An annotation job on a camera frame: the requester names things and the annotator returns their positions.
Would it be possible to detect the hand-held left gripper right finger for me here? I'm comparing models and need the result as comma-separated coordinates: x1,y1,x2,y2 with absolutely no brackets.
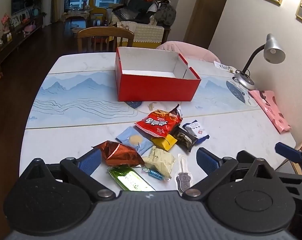
182,147,279,201

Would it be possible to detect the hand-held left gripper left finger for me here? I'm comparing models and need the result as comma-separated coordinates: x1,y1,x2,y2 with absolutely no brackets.
21,149,115,202

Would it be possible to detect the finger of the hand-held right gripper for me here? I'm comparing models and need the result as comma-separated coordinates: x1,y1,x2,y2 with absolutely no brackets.
237,151,256,165
275,142,302,163

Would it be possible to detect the black snack packet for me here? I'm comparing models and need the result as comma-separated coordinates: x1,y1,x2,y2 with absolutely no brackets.
170,126,199,153

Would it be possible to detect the light blue snack packet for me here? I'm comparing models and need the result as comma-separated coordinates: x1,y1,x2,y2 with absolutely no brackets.
115,126,154,155

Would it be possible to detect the blue candy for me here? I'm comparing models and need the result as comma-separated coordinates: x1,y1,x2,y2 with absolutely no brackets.
142,166,165,180

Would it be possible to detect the red snack bag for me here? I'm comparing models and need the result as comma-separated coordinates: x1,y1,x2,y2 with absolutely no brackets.
134,109,183,138

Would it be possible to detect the red cardboard box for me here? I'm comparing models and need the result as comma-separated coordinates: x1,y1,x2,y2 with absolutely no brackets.
114,46,201,102

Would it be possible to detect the copper foil snack packet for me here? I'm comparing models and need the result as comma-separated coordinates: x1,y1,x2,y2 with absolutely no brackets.
91,140,145,167

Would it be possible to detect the grey key-shaped candy packet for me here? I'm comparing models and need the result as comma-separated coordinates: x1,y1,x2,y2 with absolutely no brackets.
175,154,191,197

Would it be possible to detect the white and blue snack packet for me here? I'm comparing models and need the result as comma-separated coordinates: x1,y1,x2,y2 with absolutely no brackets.
182,120,210,145

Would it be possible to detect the green snack packet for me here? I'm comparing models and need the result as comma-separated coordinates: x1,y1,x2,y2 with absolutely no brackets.
107,165,156,192

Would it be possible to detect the yellow snack packet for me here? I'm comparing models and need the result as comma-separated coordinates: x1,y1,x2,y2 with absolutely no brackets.
151,134,178,152

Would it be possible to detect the cream snack packet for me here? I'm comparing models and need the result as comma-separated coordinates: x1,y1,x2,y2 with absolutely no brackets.
142,146,176,180

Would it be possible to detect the pink printed bag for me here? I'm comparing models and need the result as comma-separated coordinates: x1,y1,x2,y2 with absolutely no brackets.
248,89,291,133

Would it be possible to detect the small white paper packet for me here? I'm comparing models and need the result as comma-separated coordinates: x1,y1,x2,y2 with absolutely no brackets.
213,61,238,74

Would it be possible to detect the silver desk lamp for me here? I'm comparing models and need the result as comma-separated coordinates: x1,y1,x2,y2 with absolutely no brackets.
232,33,286,90

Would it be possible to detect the pink cushioned chair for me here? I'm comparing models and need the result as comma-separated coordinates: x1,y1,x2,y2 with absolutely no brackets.
155,41,221,64

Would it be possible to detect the wooden chair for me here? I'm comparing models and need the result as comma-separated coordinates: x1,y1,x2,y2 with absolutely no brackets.
76,27,135,53

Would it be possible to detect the sofa with white cover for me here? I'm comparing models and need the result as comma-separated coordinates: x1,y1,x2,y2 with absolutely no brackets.
111,0,171,47

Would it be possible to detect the dark tv cabinet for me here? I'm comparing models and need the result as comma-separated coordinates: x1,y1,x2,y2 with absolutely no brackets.
0,14,45,58

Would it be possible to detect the brown wooden door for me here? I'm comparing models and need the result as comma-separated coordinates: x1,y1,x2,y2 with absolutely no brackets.
183,0,234,49

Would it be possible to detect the wooden coffee table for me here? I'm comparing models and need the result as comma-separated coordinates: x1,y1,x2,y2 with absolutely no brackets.
62,6,94,28

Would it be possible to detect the dark grey jacket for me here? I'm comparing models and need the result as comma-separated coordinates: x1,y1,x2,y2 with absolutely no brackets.
155,1,176,27

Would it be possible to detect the yellow chair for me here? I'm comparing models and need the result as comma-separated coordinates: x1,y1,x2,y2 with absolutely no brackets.
87,0,109,18

